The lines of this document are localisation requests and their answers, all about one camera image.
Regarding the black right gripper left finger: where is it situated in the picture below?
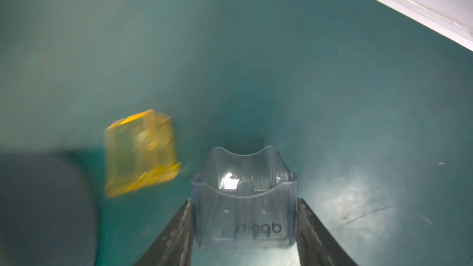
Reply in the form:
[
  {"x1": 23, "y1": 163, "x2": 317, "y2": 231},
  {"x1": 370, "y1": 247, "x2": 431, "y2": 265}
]
[{"x1": 134, "y1": 199, "x2": 194, "y2": 266}]

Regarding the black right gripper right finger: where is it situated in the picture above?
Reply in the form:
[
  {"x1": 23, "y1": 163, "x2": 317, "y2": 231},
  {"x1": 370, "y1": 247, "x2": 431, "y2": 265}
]
[{"x1": 296, "y1": 198, "x2": 357, "y2": 266}]

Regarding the yellow transparent shavings tray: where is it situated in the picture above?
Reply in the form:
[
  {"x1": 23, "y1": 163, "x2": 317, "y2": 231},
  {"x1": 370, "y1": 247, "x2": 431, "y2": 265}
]
[{"x1": 104, "y1": 110, "x2": 181, "y2": 198}]

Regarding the grey trash bin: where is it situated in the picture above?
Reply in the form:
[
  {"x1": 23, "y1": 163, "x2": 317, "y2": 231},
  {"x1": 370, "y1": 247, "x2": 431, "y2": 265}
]
[{"x1": 1, "y1": 151, "x2": 99, "y2": 266}]

